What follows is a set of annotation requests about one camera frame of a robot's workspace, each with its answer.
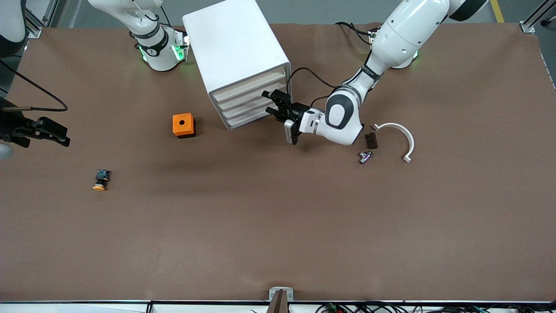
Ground yellow push button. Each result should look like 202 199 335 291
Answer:
92 169 112 192

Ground orange box with hole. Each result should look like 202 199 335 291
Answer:
172 113 196 139

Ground white table edge rail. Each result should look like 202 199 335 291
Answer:
0 300 556 313

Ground brown wedge post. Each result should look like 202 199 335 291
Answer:
266 290 290 313

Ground white curved plastic bracket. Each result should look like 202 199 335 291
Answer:
372 123 415 164

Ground grey metal bracket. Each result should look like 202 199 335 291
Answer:
269 286 294 303

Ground white plastic drawer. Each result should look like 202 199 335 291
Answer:
215 74 290 111
224 101 287 130
219 89 278 120
211 64 289 102

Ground black arm base cable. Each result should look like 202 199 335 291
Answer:
334 21 374 44

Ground white drawer cabinet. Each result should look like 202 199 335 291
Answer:
182 0 294 131

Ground black cable bundle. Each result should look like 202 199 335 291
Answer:
315 301 556 313

